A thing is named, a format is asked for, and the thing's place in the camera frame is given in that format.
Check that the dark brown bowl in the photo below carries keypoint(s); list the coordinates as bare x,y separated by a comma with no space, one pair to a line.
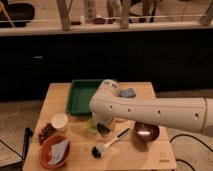
146,132

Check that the brown grape bunch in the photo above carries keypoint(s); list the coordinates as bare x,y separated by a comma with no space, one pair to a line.
45,132

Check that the orange plate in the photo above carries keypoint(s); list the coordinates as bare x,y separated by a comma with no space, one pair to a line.
45,152

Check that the crumpled white paper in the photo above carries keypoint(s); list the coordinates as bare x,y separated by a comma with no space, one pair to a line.
57,151

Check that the blue sponge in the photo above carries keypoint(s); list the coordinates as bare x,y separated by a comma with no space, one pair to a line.
128,93

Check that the green plastic tray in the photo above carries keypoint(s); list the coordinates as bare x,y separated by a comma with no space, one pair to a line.
79,96

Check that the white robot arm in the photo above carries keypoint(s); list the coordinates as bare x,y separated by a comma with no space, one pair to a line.
188,114

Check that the black office chair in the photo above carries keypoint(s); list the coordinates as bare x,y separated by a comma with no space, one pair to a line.
20,13

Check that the metal cup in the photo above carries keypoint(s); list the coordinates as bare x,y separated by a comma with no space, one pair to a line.
103,130

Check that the green translucent cup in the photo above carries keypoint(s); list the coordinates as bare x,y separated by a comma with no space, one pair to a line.
91,126

